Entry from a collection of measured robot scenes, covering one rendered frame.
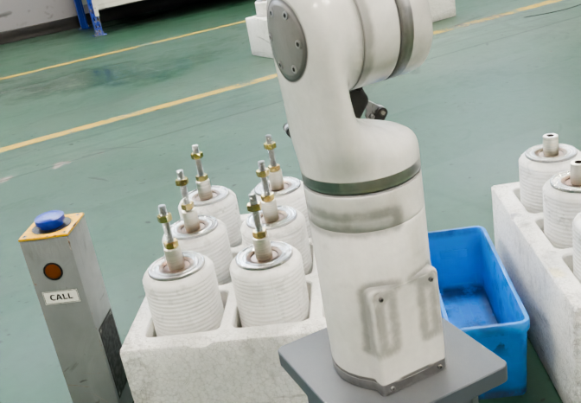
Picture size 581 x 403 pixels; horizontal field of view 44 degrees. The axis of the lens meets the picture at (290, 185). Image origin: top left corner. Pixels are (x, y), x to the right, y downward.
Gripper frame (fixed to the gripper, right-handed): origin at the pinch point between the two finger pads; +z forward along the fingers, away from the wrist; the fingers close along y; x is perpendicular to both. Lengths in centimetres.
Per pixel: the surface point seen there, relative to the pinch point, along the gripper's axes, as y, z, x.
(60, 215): 36.8, 2.3, -13.3
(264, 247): 11.2, 8.4, -2.0
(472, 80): -79, 35, -148
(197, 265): 20.0, 9.9, -4.5
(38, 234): 39.9, 3.7, -11.8
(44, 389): 50, 35, -24
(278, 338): 12.0, 17.8, 4.7
